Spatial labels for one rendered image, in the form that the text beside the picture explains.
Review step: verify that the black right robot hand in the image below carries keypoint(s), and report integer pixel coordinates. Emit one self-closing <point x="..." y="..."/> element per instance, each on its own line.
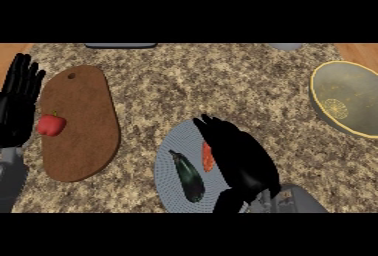
<point x="245" y="160"/>

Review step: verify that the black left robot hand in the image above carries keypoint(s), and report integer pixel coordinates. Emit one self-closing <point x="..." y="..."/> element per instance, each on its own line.
<point x="17" y="100"/>

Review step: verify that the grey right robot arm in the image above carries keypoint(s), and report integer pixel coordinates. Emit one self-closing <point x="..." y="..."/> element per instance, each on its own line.
<point x="290" y="201"/>

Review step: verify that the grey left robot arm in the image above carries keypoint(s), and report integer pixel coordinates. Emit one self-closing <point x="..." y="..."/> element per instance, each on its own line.
<point x="11" y="180"/>

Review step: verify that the grey round placemat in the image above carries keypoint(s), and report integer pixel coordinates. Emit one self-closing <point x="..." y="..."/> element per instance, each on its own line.
<point x="172" y="186"/>

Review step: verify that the grey bowl with yellow rim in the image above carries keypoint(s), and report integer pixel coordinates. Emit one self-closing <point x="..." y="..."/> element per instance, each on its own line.
<point x="348" y="100"/>

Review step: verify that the red bell pepper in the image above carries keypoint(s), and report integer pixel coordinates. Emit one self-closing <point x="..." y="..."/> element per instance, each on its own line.
<point x="51" y="125"/>

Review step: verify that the dark green eggplant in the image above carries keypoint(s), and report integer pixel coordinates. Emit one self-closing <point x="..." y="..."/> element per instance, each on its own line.
<point x="190" y="178"/>

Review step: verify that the brown wooden cutting board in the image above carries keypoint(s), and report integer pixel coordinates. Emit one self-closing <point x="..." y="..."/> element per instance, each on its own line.
<point x="79" y="125"/>

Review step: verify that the dark flat appliance edge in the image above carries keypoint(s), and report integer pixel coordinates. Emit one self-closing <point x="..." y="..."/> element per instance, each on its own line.
<point x="121" y="45"/>

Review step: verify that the pale grey round object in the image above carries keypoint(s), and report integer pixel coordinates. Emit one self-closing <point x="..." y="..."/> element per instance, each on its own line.
<point x="286" y="46"/>

